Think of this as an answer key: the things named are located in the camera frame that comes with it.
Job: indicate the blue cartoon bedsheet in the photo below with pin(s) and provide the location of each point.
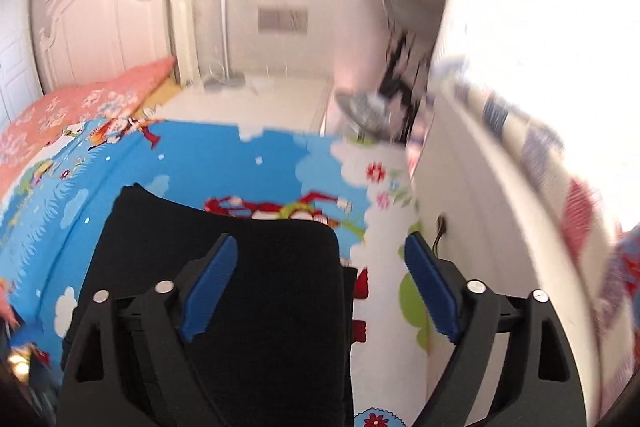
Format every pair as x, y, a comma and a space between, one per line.
225, 167

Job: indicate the pink floral quilt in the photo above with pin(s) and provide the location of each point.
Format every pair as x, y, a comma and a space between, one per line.
75, 107

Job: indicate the red box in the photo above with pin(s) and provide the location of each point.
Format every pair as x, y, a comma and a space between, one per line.
630, 262

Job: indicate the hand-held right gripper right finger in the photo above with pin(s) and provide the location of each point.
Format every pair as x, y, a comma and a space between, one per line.
430, 292

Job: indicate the studio light bulb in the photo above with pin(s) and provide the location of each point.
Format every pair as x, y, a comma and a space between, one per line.
362, 112

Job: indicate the white wooden headboard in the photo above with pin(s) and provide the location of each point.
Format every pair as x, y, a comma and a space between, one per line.
100, 22

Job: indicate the white nightstand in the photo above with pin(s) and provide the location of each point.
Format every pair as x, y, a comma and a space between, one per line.
280, 107

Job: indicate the black tripod stand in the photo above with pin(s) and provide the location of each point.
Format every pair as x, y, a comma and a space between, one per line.
405, 72

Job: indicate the black pants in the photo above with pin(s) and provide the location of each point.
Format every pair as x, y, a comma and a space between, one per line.
280, 307

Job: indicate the yellow pillow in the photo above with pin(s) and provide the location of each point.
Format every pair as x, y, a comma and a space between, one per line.
160, 99

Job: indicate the grey wall socket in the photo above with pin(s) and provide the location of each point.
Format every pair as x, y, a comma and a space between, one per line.
282, 18

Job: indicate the white door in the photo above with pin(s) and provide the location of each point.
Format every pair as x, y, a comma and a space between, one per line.
15, 57

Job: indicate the silver desk lamp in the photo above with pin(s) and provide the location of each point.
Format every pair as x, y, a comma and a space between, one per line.
223, 7

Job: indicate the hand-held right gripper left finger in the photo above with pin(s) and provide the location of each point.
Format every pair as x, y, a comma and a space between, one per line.
210, 287

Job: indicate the patchwork cloth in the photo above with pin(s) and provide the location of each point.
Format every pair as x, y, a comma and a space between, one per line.
560, 167

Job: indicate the white drawer cabinet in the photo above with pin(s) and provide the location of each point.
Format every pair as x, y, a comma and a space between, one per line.
500, 232

